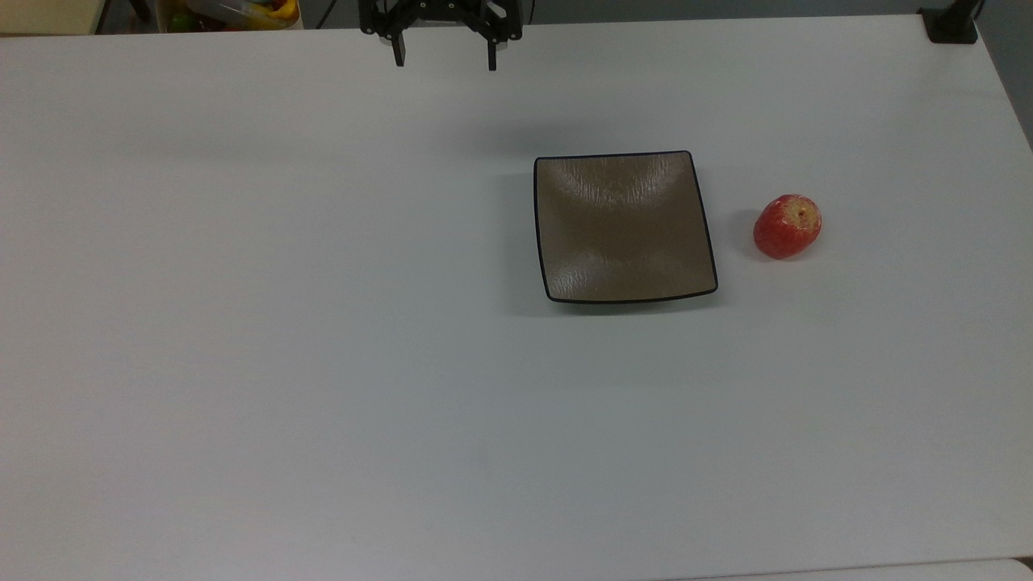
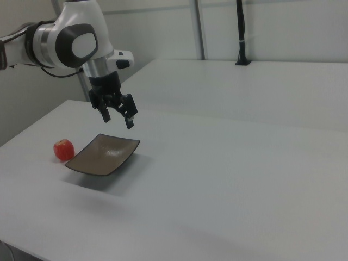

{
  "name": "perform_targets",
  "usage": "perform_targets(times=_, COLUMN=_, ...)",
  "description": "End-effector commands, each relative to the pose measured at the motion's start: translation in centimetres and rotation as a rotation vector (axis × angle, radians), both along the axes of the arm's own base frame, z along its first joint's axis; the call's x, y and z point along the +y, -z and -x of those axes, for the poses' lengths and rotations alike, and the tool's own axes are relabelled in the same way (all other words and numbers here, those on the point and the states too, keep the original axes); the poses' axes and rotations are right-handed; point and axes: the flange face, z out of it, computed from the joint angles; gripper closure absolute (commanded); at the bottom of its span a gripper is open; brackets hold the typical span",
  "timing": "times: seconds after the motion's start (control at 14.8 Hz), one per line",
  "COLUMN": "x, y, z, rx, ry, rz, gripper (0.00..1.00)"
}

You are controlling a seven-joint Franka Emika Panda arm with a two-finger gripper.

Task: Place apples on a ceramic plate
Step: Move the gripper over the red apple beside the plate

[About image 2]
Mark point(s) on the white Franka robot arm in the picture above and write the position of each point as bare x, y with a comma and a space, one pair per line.
68, 30

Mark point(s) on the black pole with base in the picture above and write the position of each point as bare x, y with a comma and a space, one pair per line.
241, 32

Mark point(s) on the red apple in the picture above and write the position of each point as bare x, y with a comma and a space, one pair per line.
63, 149

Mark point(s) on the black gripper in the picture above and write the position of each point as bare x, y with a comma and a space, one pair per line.
104, 84

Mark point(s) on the grey metal partition post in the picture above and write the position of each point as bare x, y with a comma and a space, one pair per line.
84, 88
198, 30

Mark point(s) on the brown square ceramic plate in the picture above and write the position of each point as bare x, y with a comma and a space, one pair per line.
104, 156

